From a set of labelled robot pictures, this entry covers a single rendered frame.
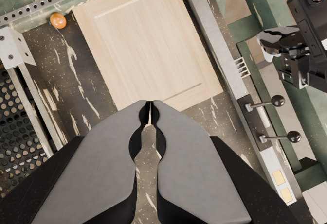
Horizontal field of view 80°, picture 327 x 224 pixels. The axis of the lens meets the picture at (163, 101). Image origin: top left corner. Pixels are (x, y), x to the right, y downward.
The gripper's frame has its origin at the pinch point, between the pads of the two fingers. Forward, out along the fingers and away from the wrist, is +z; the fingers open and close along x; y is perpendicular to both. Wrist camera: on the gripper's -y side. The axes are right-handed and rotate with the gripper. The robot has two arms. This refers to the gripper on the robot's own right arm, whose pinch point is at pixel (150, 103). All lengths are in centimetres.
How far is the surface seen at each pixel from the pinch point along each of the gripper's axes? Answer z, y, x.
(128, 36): 62, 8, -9
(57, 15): 62, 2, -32
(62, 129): 44, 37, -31
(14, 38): 56, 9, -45
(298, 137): 33, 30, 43
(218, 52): 57, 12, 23
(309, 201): 120, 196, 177
